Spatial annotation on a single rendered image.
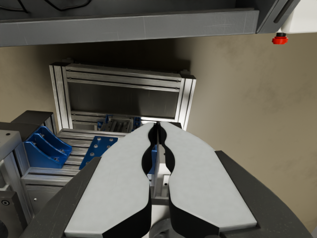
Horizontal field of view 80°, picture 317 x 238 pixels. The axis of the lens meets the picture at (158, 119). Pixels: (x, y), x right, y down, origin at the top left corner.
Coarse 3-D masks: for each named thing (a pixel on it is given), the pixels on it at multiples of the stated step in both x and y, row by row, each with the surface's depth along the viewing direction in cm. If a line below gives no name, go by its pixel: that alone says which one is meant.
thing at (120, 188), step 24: (120, 144) 10; (144, 144) 10; (96, 168) 9; (120, 168) 9; (144, 168) 10; (96, 192) 8; (120, 192) 7; (144, 192) 7; (72, 216) 7; (96, 216) 7; (120, 216) 7; (144, 216) 7
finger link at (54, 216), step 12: (84, 168) 9; (72, 180) 8; (84, 180) 8; (60, 192) 8; (72, 192) 8; (48, 204) 7; (60, 204) 7; (72, 204) 7; (36, 216) 7; (48, 216) 7; (60, 216) 7; (36, 228) 6; (48, 228) 6; (60, 228) 6
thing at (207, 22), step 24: (0, 24) 34; (24, 24) 34; (48, 24) 34; (72, 24) 34; (96, 24) 34; (120, 24) 34; (144, 24) 34; (168, 24) 34; (192, 24) 34; (216, 24) 34; (240, 24) 35
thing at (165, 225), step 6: (162, 222) 46; (168, 222) 45; (156, 228) 46; (162, 228) 44; (168, 228) 44; (150, 234) 47; (156, 234) 45; (162, 234) 45; (168, 234) 43; (174, 234) 43
